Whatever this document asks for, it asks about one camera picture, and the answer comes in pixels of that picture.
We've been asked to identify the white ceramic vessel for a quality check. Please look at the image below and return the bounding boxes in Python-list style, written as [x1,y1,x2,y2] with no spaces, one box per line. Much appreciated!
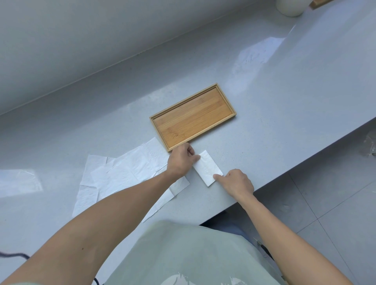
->
[275,0,312,17]

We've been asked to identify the black cable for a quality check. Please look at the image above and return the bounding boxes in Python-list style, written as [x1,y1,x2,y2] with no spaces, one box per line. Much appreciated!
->
[0,252,31,261]

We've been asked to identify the person's right forearm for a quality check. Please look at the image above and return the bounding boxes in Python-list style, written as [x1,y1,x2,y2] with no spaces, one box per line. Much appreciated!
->
[236,191,353,285]

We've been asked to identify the person's right hand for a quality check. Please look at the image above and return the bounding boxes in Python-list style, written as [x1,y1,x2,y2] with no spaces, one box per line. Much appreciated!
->
[212,169,255,201]

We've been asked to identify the blue trousers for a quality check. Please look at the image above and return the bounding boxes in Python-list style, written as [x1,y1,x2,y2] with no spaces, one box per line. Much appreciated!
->
[201,211,255,245]

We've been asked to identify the light green shirt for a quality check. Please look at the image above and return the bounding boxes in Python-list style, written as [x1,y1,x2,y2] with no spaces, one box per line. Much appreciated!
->
[103,220,289,285]

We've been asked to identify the person's left hand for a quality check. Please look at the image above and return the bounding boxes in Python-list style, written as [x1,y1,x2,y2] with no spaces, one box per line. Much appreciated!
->
[166,143,202,180]

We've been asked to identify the person's left forearm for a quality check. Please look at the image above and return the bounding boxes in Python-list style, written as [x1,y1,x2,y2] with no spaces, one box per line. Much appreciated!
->
[0,170,188,285]

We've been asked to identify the unfolded white tissue sheet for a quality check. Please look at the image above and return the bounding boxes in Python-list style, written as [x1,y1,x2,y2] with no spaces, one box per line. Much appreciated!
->
[143,176,191,224]
[72,155,108,218]
[89,137,170,201]

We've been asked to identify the rectangular bamboo tray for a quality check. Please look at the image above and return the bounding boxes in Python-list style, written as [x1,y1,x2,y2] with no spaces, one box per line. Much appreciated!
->
[149,83,237,152]

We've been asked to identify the wooden board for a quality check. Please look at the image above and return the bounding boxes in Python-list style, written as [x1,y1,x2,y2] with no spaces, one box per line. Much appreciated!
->
[309,0,336,9]

